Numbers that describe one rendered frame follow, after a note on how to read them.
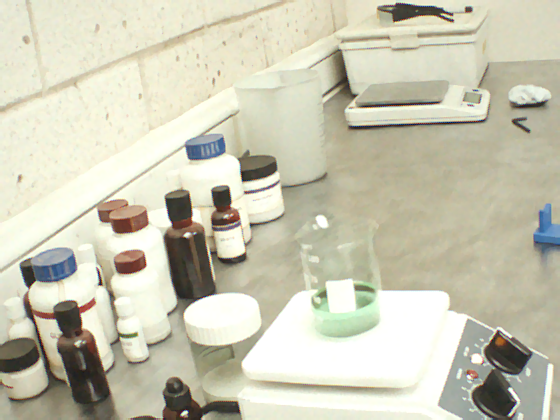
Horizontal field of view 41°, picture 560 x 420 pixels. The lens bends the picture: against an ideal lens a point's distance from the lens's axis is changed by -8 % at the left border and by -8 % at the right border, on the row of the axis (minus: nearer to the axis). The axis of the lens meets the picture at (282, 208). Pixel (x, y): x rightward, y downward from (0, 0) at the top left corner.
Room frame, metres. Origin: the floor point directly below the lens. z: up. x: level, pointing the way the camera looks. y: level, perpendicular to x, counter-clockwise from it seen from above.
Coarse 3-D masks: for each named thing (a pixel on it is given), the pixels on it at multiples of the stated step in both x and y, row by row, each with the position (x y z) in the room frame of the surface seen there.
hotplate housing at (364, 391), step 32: (448, 320) 0.50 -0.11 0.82; (448, 352) 0.46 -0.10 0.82; (256, 384) 0.45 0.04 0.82; (288, 384) 0.45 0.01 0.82; (416, 384) 0.42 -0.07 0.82; (256, 416) 0.44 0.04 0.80; (288, 416) 0.43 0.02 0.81; (320, 416) 0.42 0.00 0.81; (352, 416) 0.41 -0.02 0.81; (384, 416) 0.40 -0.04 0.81; (416, 416) 0.40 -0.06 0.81; (448, 416) 0.39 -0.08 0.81; (544, 416) 0.42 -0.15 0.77
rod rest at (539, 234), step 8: (544, 208) 0.77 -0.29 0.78; (544, 216) 0.76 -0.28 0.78; (544, 224) 0.76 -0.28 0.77; (552, 224) 0.78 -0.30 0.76; (536, 232) 0.76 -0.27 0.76; (544, 232) 0.76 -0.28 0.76; (552, 232) 0.76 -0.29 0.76; (536, 240) 0.76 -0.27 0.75; (544, 240) 0.75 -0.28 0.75; (552, 240) 0.75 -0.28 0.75
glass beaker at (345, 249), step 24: (336, 216) 0.51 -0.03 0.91; (360, 216) 0.50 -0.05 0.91; (312, 240) 0.47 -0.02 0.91; (336, 240) 0.46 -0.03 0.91; (360, 240) 0.46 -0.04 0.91; (312, 264) 0.47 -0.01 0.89; (336, 264) 0.46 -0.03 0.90; (360, 264) 0.46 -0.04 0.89; (312, 288) 0.47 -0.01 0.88; (336, 288) 0.46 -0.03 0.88; (360, 288) 0.46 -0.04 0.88; (312, 312) 0.48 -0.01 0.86; (336, 312) 0.46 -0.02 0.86; (360, 312) 0.46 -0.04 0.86; (336, 336) 0.46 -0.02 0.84; (360, 336) 0.46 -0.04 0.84
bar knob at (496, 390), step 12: (492, 372) 0.42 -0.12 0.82; (492, 384) 0.41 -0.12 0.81; (504, 384) 0.41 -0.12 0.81; (480, 396) 0.41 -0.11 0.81; (492, 396) 0.41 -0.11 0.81; (504, 396) 0.40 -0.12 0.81; (516, 396) 0.40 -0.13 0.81; (480, 408) 0.40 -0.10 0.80; (492, 408) 0.40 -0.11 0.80; (504, 408) 0.40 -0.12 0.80
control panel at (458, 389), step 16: (464, 336) 0.48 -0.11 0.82; (480, 336) 0.48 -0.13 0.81; (464, 352) 0.46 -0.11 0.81; (480, 352) 0.47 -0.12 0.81; (464, 368) 0.44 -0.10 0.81; (480, 368) 0.45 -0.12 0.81; (528, 368) 0.46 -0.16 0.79; (544, 368) 0.47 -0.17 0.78; (448, 384) 0.42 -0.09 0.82; (464, 384) 0.43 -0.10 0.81; (480, 384) 0.43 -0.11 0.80; (512, 384) 0.44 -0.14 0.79; (528, 384) 0.44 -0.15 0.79; (544, 384) 0.45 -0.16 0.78; (448, 400) 0.41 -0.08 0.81; (464, 400) 0.41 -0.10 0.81; (528, 400) 0.43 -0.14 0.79; (544, 400) 0.43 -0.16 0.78; (464, 416) 0.39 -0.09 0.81; (480, 416) 0.40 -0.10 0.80; (528, 416) 0.41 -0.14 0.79
